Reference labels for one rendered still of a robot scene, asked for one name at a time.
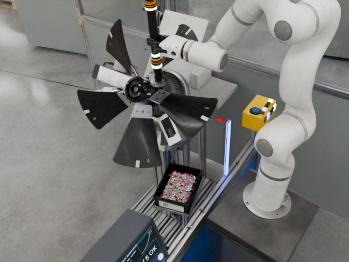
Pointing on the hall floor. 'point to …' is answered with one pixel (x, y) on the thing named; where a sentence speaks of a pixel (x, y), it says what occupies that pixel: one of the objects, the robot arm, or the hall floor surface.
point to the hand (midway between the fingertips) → (154, 39)
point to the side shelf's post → (202, 150)
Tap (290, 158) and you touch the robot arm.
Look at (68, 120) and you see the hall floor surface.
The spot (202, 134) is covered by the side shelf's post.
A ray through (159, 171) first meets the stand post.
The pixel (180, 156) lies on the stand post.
